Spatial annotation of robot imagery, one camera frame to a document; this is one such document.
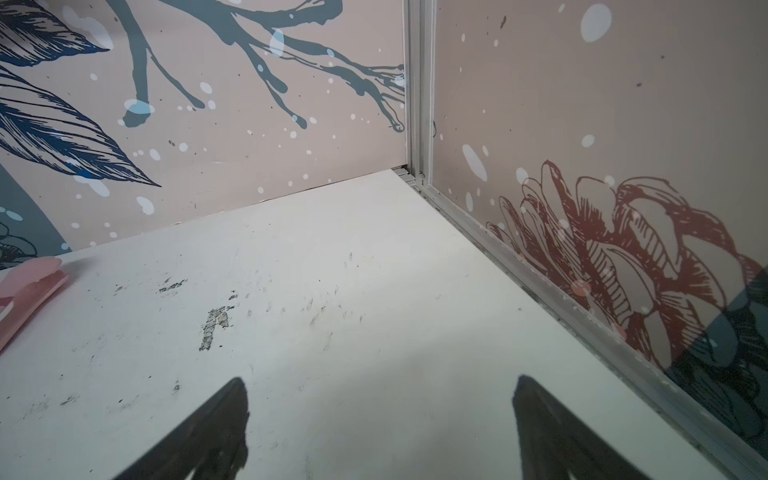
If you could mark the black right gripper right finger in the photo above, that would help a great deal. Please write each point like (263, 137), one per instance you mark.
(555, 444)

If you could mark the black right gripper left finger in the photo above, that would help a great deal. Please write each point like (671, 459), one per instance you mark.
(209, 444)

